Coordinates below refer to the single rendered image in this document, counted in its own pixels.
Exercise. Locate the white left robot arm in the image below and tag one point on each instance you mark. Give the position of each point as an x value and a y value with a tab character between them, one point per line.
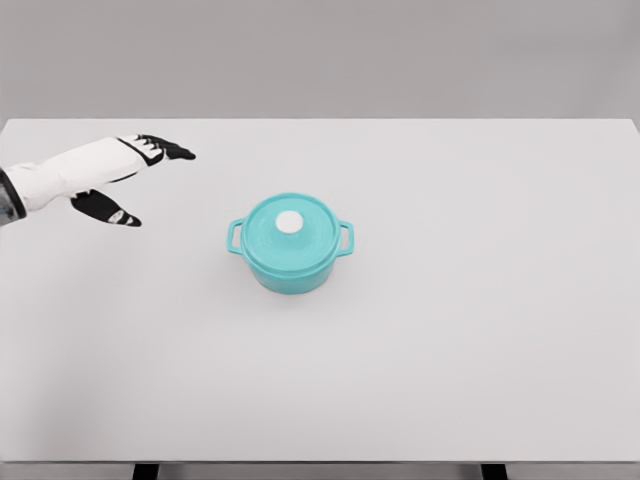
31	185

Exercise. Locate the teal pot lid white knob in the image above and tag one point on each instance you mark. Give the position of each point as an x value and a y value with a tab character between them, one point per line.
289	239

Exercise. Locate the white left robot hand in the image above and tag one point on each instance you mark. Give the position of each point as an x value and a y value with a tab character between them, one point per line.
100	162

